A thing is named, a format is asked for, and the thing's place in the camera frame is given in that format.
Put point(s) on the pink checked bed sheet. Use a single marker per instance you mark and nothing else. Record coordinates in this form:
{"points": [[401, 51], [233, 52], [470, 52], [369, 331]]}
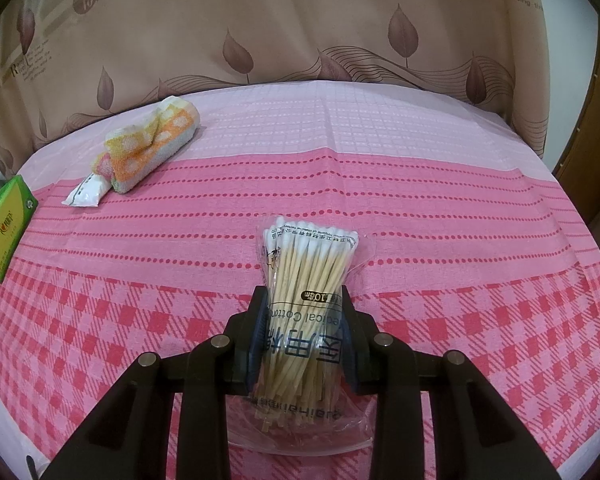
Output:
{"points": [[380, 210]]}

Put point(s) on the beige leaf print curtain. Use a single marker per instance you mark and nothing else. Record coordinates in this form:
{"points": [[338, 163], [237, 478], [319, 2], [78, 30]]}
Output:
{"points": [[280, 20]]}

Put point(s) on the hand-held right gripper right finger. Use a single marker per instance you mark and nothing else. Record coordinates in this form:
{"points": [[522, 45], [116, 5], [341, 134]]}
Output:
{"points": [[350, 360]]}

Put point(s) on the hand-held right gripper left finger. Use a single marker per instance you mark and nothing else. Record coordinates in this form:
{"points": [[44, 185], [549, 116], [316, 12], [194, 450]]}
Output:
{"points": [[254, 355]]}

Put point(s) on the green tissue pack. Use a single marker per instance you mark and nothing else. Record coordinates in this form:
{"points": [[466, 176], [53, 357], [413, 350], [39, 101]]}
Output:
{"points": [[5, 220]]}

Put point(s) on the pack of cotton swabs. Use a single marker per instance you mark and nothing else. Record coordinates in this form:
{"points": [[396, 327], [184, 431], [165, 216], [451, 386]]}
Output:
{"points": [[305, 270]]}

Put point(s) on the orange checked towel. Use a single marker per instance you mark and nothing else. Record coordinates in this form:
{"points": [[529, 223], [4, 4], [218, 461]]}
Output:
{"points": [[150, 145]]}

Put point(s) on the white plastic packet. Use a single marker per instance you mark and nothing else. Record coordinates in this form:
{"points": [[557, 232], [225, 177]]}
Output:
{"points": [[87, 190]]}

